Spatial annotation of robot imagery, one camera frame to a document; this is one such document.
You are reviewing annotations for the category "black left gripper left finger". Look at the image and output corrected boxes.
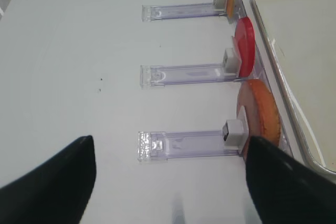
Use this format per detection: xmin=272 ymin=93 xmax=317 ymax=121
xmin=1 ymin=135 xmax=97 ymax=223

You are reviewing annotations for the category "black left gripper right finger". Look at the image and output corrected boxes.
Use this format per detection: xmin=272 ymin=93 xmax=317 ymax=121
xmin=246 ymin=136 xmax=335 ymax=223

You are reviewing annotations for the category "red tomato slice standing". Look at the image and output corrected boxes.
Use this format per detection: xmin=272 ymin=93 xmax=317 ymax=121
xmin=233 ymin=17 xmax=256 ymax=79

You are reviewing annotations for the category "white rectangular metal tray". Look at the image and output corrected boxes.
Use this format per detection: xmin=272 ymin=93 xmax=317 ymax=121
xmin=251 ymin=0 xmax=335 ymax=176

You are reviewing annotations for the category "clear bun dispenser rail left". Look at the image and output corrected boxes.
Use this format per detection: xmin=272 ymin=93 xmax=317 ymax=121
xmin=137 ymin=119 xmax=249 ymax=162

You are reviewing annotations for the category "clear tomato dispenser rail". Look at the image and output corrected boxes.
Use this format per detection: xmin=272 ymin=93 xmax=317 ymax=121
xmin=140 ymin=48 xmax=242 ymax=89

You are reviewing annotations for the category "clear left long guide rail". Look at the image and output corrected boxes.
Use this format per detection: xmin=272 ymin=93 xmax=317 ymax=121
xmin=229 ymin=0 xmax=292 ymax=156

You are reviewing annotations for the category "clear cheese dispenser rail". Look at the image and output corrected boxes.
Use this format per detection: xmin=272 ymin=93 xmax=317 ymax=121
xmin=142 ymin=0 xmax=228 ymax=22

